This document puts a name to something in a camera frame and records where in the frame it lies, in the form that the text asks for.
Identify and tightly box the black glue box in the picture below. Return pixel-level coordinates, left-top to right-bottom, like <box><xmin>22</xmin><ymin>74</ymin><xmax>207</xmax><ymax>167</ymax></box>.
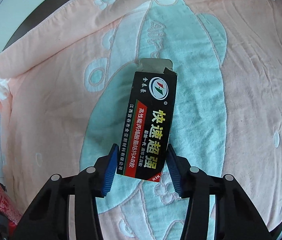
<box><xmin>117</xmin><ymin>58</ymin><xmax>177</xmax><ymax>182</ymax></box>

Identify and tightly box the pink towel cloth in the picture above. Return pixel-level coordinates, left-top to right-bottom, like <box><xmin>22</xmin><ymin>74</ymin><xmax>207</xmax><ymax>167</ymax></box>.
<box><xmin>0</xmin><ymin>0</ymin><xmax>282</xmax><ymax>230</ymax></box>

